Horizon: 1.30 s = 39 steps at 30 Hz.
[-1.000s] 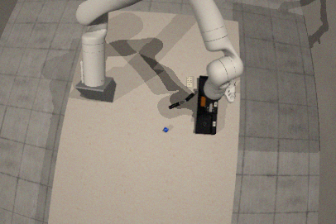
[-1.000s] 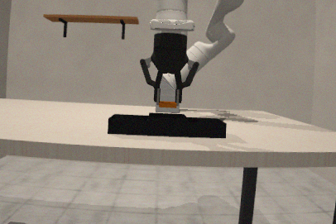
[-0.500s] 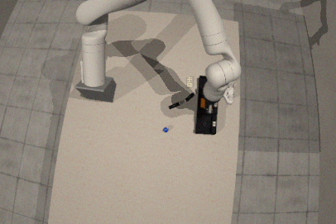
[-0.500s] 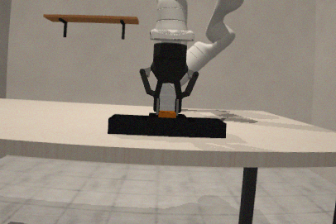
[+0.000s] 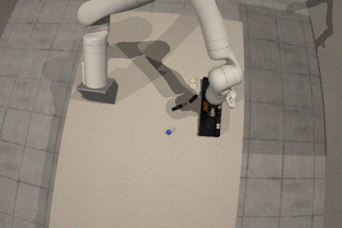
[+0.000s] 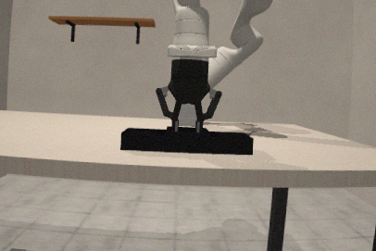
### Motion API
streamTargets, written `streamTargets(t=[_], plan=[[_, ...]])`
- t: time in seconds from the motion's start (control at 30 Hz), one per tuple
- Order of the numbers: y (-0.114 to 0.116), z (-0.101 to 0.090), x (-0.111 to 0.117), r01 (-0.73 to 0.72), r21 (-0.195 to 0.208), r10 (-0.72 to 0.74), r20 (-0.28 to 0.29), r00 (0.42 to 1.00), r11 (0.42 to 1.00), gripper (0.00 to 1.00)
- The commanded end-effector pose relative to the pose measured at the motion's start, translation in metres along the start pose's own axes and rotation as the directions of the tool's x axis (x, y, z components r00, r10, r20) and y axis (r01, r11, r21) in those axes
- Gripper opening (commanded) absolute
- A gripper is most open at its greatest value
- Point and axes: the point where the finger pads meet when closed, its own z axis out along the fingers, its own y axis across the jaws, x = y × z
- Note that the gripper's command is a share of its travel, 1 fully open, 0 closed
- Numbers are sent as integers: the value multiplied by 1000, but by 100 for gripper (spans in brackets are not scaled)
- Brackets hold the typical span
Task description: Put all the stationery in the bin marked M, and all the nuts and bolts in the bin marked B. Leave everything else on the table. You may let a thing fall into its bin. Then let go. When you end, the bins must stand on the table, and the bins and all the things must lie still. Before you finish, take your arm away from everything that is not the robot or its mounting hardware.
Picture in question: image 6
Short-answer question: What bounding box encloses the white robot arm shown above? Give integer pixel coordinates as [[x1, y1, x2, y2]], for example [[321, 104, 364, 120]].
[[167, 0, 273, 89]]

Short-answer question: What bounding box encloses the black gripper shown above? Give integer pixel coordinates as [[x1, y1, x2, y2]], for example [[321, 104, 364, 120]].
[[156, 59, 222, 132]]

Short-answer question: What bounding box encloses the black rack of three labelled bins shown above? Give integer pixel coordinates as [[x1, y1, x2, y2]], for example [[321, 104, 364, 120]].
[[120, 126, 254, 155]]

